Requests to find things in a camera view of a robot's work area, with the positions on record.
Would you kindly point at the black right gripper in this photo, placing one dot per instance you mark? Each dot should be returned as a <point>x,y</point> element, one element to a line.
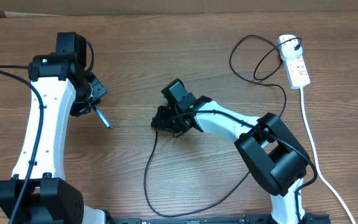
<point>164,124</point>

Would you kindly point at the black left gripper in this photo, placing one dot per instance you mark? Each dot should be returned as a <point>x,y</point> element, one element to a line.
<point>99,89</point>

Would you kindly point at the blue Samsung Galaxy smartphone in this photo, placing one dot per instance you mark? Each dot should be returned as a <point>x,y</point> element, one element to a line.
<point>103,118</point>

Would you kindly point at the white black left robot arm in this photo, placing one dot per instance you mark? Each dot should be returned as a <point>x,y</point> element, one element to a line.
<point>62,84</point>

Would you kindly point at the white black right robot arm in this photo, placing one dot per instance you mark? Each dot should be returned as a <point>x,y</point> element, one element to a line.
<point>273,156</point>

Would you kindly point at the white USB charger plug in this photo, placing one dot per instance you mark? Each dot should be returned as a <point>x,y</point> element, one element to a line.
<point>290,47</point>

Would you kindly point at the white power strip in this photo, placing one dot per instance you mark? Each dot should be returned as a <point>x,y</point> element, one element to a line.
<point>297,73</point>

